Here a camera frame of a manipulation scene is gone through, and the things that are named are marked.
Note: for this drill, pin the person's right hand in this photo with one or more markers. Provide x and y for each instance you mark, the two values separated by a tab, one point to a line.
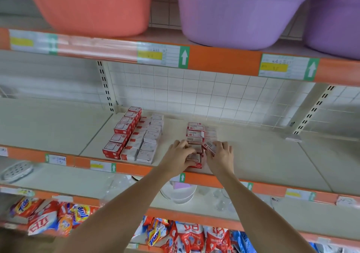
223	159

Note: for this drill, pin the person's left forearm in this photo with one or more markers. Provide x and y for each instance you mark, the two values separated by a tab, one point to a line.
112	216

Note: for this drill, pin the small price label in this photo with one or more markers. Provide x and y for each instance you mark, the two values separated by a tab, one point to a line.
181	177
300	194
55	160
247	186
103	166

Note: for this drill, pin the cluster of clear glasses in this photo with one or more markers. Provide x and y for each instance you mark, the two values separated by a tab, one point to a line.
223	200

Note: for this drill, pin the white handwritten label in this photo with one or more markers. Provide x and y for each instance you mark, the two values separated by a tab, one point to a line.
3	151
345	201

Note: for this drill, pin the clear plastic bag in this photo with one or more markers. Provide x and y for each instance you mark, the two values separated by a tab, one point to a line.
118	187

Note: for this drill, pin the large label with green arrow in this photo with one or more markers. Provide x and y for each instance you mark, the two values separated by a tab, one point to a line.
32	42
288	67
163	55

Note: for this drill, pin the white shelf with orange edges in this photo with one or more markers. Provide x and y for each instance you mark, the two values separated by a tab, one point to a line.
50	126

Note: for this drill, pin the purple plastic basin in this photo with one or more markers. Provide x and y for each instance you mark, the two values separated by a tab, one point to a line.
247	14
337	19

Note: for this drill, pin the pile of small colourful packets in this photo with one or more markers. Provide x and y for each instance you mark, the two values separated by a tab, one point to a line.
45	216

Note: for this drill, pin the orange plastic basin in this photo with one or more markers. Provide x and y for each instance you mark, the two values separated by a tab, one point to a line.
90	5

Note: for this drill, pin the purple plastic cup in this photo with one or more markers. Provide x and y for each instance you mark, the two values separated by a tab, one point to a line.
181	185

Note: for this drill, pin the person's right forearm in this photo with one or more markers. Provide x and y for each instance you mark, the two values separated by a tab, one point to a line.
259	216

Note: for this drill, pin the white perforated shelf upright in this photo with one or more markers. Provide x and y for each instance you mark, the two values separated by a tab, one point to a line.
107	87
312	109

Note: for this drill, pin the person's left hand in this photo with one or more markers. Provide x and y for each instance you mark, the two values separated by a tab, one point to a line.
175	160

